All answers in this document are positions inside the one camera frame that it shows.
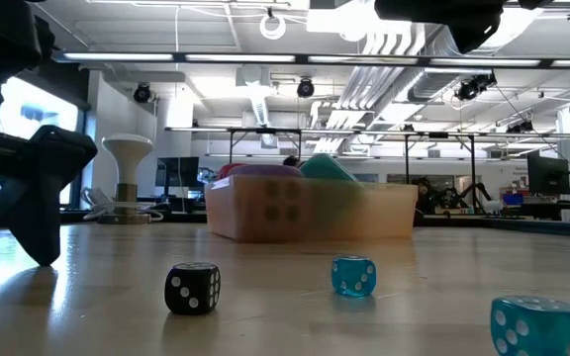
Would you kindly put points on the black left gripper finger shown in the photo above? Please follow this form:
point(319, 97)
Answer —
point(42, 198)

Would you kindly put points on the large red foam die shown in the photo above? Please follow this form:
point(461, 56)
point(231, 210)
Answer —
point(228, 170)

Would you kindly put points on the large cyan foam die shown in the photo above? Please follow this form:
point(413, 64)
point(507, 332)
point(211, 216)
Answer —
point(324, 169)

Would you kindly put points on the orange translucent plastic bin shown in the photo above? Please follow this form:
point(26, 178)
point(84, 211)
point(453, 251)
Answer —
point(389, 212)

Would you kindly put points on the large purple foam die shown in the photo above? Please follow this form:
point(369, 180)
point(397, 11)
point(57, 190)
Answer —
point(265, 171)

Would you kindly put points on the small teal translucent die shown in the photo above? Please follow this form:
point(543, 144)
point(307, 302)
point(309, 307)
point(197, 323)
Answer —
point(351, 274)
point(537, 336)

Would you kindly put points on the black monitor on arm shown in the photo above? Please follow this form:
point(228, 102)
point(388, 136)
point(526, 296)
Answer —
point(547, 175)

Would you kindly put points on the black background robot arm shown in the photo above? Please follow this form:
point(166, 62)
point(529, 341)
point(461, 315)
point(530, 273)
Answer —
point(433, 195)

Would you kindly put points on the white bulb lamp metal base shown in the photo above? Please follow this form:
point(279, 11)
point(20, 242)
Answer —
point(127, 148)

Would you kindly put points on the black computer monitor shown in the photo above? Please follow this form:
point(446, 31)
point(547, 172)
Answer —
point(176, 172)

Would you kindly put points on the small black die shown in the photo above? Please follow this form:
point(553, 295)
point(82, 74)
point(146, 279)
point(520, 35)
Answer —
point(191, 277)

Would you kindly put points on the black overhead light bar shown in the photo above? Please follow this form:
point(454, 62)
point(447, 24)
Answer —
point(265, 60)

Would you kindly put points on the person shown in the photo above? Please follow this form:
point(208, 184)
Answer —
point(291, 161)

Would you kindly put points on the silver ventilation duct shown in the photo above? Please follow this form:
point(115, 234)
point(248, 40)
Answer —
point(433, 84)

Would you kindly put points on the black ceiling camera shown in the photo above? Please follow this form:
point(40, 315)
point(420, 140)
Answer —
point(468, 90)
point(305, 89)
point(142, 94)

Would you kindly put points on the black background frame rig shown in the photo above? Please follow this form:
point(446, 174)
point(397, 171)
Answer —
point(265, 130)

